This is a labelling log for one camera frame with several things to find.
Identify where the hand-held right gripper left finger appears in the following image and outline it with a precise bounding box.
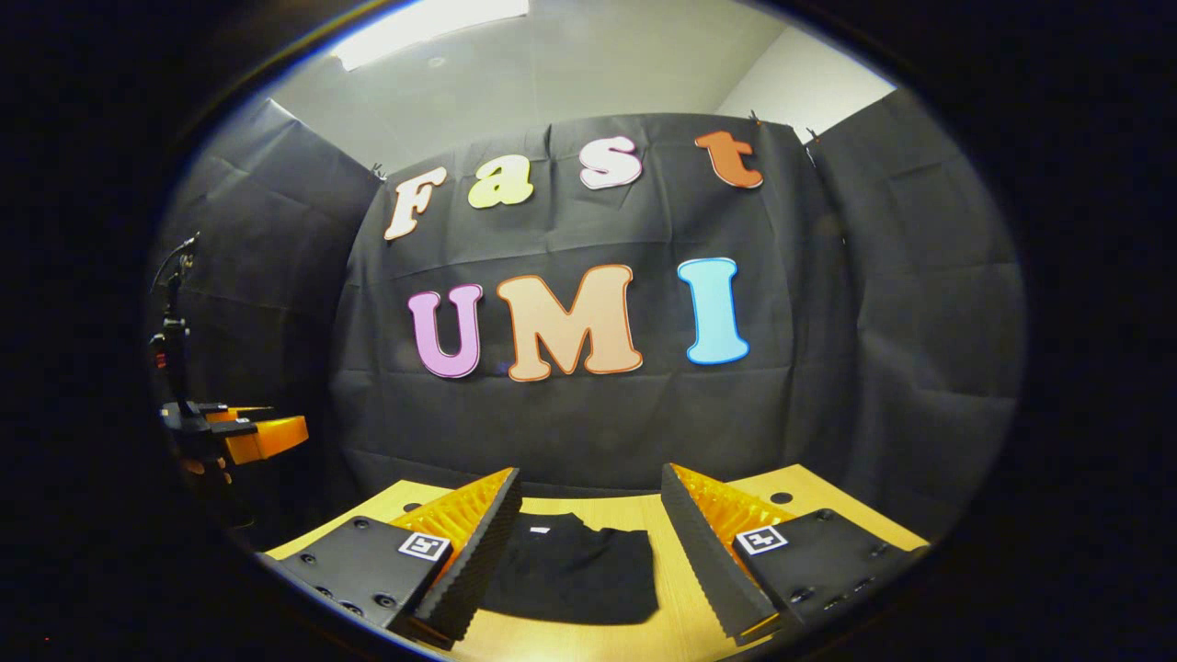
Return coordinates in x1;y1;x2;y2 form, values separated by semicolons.
257;467;525;649

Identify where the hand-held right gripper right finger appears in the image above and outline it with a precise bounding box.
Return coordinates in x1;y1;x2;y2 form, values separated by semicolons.
658;462;930;645

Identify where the black button-up jacket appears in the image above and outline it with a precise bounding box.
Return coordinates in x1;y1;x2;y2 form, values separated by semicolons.
478;512;661;626

